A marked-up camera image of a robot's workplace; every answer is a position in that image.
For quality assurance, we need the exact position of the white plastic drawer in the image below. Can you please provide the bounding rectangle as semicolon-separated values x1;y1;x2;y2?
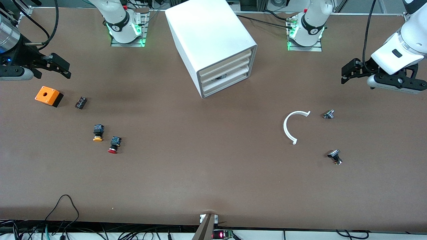
199;49;252;76
202;72;250;96
200;57;251;82
201;64;251;88

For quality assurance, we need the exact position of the yellow mushroom push button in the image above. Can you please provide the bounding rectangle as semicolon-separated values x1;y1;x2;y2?
93;124;105;142

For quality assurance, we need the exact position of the red mushroom push button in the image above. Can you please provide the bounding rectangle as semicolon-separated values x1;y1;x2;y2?
107;136;122;154

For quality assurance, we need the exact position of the white drawer cabinet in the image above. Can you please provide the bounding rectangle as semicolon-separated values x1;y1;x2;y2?
165;0;258;99

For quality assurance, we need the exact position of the small device with red display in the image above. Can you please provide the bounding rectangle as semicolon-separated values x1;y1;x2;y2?
213;229;235;240

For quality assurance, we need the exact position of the orange and black switch box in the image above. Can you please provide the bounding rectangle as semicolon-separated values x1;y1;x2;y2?
35;86;64;108

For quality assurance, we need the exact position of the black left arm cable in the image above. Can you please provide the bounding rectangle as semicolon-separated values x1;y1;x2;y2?
363;0;379;73

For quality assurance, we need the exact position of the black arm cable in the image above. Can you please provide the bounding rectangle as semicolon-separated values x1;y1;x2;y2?
363;0;379;73
13;0;60;47

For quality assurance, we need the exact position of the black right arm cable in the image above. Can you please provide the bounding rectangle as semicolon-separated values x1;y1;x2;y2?
13;0;60;47

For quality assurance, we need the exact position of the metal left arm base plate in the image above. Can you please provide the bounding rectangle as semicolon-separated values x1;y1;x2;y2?
287;15;323;52

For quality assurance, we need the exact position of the black and metal selector switch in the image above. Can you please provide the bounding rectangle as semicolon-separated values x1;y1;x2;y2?
327;150;343;166

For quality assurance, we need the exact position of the white plastic C-shaped ring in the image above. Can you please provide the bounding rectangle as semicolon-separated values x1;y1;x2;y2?
283;110;311;145

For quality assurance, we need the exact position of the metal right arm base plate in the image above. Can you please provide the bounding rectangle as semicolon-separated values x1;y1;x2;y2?
110;7;149;47

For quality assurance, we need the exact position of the black cable on table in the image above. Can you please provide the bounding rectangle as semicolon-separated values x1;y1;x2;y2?
236;9;296;30

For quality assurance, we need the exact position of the thin black looped cable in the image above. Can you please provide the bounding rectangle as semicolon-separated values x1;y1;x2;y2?
43;194;80;234

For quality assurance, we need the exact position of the black cable at table edge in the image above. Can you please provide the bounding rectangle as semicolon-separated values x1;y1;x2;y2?
336;229;369;240

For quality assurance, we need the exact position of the grey camera stand post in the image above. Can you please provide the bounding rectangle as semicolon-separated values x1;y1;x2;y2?
191;213;219;240

